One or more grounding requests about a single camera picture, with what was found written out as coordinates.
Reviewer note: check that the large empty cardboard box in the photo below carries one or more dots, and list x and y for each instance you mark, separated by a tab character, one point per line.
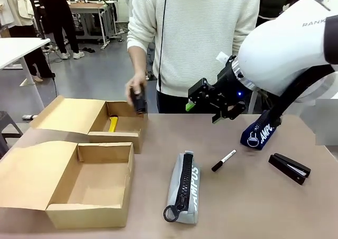
66	180

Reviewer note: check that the black stapler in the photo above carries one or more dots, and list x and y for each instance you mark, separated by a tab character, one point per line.
289	168

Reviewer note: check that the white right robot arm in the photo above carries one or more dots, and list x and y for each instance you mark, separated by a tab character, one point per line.
277	54

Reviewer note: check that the gray zipper pencil case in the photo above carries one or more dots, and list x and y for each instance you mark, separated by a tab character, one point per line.
185	188

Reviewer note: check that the dark plastic stool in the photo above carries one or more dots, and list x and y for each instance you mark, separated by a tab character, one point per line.
6	130

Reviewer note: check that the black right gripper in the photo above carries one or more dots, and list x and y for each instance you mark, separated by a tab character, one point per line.
227	87

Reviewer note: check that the person's right forearm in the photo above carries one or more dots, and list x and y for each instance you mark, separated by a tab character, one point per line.
137	60

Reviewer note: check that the wooden top workbench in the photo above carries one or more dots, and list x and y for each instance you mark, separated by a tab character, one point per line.
89	9

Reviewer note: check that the yellow tool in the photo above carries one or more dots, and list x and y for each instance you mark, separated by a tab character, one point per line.
113	124

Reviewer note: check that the navy blue pencil case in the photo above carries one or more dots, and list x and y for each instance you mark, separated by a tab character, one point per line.
257	136

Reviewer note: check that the cardboard box with yellow tool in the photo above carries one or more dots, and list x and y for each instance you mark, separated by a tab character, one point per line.
79	117

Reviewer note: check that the person's right hand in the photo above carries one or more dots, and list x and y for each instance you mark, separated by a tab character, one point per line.
136	83

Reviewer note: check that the black tripod pole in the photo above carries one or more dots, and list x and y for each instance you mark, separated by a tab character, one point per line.
35	14

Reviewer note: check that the white side table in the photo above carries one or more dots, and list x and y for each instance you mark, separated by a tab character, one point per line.
18	48

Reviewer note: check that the black handheld device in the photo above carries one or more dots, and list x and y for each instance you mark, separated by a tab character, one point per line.
139	101

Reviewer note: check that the black white marker pen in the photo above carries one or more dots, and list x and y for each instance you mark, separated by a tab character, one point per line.
223	161

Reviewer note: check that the person in black clothes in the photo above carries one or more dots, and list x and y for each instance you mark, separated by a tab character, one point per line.
56	14

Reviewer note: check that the person in white sweater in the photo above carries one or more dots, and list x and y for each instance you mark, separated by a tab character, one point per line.
200	25

